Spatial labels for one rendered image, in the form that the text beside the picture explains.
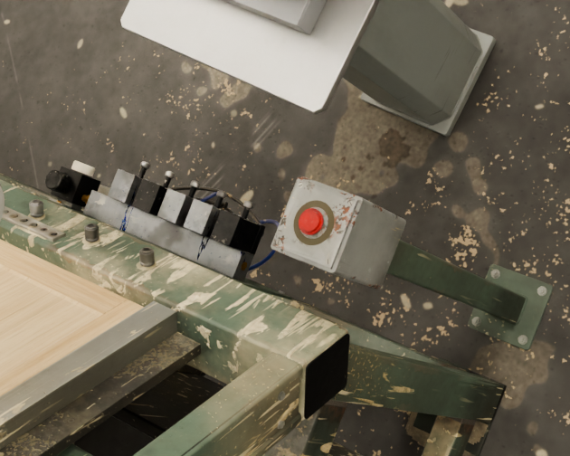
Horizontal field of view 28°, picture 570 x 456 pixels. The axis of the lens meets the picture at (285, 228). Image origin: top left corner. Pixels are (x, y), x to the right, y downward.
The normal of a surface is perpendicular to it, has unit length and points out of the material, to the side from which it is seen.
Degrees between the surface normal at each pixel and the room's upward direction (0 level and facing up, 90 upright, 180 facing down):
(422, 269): 90
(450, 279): 90
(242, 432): 90
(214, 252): 0
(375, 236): 90
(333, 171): 0
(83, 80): 0
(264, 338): 55
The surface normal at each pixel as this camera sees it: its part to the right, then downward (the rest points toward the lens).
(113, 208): -0.48, -0.19
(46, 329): 0.02, -0.87
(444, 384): 0.80, 0.31
